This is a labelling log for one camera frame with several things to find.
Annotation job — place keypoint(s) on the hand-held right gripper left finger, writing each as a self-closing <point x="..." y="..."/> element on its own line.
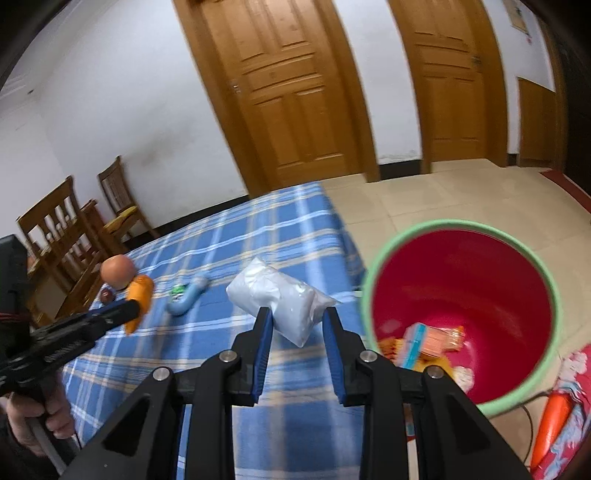
<point x="263" y="364"/>

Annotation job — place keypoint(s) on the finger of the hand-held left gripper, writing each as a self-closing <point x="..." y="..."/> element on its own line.
<point x="120" y="311"/>

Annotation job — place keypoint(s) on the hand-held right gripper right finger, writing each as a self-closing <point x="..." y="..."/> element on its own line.
<point x="333" y="364"/>

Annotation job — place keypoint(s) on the orange fruit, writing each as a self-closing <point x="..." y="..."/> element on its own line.
<point x="141" y="288"/>

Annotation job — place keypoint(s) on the yellow foam fruit net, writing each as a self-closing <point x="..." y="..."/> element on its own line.
<point x="391" y="347"/>
<point x="443" y="367"/>

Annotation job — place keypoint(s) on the white plastic bag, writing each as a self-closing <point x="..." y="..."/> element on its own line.
<point x="286" y="295"/>

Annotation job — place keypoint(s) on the white teal medicine box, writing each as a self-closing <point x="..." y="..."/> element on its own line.
<point x="434" y="341"/>

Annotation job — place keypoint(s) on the cream paper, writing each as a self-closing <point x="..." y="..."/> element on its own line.
<point x="465" y="379"/>

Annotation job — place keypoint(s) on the red basin green rim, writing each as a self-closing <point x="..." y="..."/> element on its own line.
<point x="461" y="277"/>

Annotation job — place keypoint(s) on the person's left hand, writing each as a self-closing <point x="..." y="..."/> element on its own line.
<point x="55" y="420"/>

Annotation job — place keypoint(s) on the dark red fruit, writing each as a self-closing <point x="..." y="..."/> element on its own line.
<point x="108" y="295"/>

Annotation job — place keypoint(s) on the round brown fruit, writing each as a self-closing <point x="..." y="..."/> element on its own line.
<point x="117" y="270"/>

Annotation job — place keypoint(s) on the blue plaid tablecloth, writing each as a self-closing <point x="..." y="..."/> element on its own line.
<point x="184" y="249"/>

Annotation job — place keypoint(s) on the wooden chair yellow cushion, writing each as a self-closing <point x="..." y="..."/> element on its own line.
<point x="115" y="184"/>

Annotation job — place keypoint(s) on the small wooden cabinet door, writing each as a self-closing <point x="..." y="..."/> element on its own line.
<point x="535" y="124"/>

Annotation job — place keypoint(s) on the wall electrical panel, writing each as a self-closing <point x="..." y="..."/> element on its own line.
<point x="519" y="14"/>

